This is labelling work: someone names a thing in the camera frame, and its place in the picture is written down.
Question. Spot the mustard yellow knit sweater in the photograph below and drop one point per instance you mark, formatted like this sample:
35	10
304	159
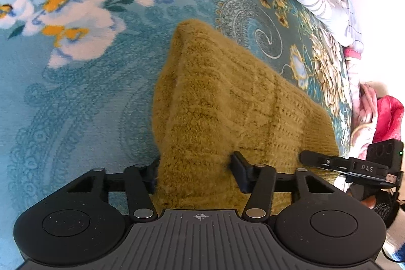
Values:
227	105

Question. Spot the magenta fleece cloth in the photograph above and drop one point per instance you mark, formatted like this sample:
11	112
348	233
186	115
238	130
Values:
390	118

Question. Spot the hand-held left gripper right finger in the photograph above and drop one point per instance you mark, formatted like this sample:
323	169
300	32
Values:
239	168

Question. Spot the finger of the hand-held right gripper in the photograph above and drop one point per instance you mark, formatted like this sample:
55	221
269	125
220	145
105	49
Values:
319	159

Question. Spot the teal floral blanket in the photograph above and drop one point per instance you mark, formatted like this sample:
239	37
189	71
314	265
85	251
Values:
95	93

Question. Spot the dark mesh object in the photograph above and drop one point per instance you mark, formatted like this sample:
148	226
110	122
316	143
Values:
384	210

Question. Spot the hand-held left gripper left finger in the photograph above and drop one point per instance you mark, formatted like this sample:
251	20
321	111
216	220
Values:
151	173

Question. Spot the pink floral sheet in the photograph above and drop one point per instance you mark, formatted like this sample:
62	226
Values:
364	105

